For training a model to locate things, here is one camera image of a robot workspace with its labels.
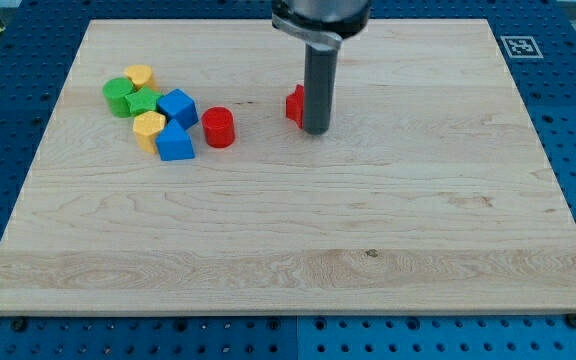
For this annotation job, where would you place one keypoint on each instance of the green star block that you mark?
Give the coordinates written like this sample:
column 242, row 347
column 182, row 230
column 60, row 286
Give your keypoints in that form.
column 143, row 100

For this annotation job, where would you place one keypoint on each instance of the yellow hexagon block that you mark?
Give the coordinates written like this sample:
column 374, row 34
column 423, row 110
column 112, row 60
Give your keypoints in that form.
column 146, row 128

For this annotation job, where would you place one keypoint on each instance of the red cylinder block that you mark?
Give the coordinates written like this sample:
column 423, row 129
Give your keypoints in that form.
column 218, row 126

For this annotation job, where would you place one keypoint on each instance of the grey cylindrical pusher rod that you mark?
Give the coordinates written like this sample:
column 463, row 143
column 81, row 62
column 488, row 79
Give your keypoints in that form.
column 319, row 80

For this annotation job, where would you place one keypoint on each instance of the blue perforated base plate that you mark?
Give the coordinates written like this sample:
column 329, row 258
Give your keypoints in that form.
column 37, row 48

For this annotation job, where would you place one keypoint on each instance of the green cylinder block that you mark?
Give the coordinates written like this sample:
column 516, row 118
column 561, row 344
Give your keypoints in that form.
column 115, row 91

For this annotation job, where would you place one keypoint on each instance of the blue triangle block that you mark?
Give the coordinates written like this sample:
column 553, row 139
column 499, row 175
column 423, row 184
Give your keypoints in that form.
column 173, row 143

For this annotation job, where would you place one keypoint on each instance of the blue cube block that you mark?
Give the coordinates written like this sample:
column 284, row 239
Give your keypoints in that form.
column 178, row 106

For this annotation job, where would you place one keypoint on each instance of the yellow heart block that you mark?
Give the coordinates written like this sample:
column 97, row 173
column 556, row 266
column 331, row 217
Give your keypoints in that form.
column 141, row 75

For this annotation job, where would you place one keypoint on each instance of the wooden board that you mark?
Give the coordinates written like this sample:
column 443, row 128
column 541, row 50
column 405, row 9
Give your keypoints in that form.
column 430, row 194

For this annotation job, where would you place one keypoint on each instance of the fiducial marker tag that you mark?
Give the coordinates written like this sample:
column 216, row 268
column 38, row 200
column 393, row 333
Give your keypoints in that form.
column 521, row 47

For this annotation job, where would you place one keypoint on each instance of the red star block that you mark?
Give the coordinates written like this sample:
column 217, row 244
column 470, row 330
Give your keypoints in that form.
column 294, row 105

